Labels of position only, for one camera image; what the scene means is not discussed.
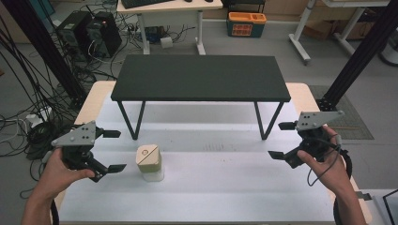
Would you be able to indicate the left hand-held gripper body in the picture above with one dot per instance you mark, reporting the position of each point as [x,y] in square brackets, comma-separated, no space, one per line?
[74,137]

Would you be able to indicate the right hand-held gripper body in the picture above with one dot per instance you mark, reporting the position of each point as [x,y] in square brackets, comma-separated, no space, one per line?
[313,137]

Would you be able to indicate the beige square container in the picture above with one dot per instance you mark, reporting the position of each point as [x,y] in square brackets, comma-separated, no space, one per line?
[149,161]

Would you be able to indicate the person's left hand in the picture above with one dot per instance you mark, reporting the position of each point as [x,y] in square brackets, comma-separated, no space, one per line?
[56,175]

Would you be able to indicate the person's right hand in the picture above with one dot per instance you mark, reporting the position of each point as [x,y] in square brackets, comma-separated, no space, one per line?
[331,175]

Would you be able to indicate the white power strip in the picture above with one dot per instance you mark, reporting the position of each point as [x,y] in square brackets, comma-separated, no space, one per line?
[37,118]

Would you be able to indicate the grey floor mat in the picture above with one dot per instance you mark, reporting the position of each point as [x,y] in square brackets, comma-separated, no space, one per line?
[353,125]

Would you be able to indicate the white table mat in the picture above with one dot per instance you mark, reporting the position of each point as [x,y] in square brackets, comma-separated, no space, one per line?
[200,193]

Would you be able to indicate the black desk shelf riser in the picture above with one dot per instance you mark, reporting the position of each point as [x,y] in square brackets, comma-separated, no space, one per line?
[200,78]

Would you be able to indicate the black computer tower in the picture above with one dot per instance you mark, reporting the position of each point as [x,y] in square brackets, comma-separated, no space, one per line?
[104,34]
[72,34]

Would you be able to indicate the white power adapter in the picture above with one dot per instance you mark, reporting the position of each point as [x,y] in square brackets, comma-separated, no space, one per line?
[166,42]

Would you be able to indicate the orange and teal toolbox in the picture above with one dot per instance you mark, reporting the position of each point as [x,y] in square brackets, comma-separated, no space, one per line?
[246,25]

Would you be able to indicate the cardboard box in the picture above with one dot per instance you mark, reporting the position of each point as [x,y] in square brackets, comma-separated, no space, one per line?
[353,29]

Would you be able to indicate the black keyboard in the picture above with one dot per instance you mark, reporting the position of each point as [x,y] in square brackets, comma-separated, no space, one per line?
[140,2]

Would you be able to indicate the white desk with wooden top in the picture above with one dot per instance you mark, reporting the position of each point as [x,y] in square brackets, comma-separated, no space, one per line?
[170,12]

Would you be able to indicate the black aluminium frame post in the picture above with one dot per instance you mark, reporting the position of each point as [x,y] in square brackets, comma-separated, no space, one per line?
[47,53]
[359,59]

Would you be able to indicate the dark screen with white frame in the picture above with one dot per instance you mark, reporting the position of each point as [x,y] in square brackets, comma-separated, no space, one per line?
[389,207]

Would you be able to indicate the white metal frame desk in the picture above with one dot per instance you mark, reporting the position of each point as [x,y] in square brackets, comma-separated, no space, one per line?
[325,18]

